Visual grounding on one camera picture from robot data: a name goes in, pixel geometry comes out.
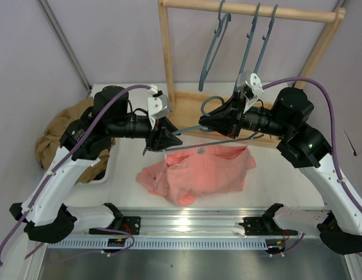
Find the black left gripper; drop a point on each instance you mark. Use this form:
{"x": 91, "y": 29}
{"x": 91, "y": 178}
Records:
{"x": 155, "y": 137}

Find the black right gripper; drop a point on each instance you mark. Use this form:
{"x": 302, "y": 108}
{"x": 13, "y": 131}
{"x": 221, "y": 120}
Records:
{"x": 235, "y": 120}

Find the teal hanger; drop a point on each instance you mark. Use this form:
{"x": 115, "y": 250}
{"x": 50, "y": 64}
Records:
{"x": 219, "y": 33}
{"x": 265, "y": 39}
{"x": 205, "y": 130}
{"x": 250, "y": 38}

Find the pink skirt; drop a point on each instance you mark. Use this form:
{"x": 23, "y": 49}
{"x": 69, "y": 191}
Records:
{"x": 185, "y": 175}

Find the tan garment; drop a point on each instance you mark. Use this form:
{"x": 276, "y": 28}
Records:
{"x": 47, "y": 144}

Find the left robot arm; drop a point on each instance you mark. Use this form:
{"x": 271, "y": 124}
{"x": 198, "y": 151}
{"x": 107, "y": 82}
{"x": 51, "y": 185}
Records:
{"x": 47, "y": 219}

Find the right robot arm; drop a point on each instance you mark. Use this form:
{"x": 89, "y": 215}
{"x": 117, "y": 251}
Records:
{"x": 339, "y": 228}

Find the wooden hanger rack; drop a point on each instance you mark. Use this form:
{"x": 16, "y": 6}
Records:
{"x": 300, "y": 36}

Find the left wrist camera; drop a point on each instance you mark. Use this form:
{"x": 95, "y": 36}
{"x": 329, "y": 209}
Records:
{"x": 158, "y": 105}

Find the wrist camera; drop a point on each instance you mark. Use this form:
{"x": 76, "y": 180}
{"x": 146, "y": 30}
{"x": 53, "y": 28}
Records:
{"x": 249, "y": 84}
{"x": 158, "y": 105}

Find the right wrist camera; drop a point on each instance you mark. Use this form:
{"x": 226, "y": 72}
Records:
{"x": 249, "y": 84}

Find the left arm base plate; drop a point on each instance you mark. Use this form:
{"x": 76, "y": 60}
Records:
{"x": 128, "y": 224}

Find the slotted cable duct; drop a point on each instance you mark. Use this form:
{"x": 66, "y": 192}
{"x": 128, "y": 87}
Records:
{"x": 161, "y": 243}

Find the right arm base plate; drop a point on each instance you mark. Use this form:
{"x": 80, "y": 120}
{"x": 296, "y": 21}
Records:
{"x": 255, "y": 226}

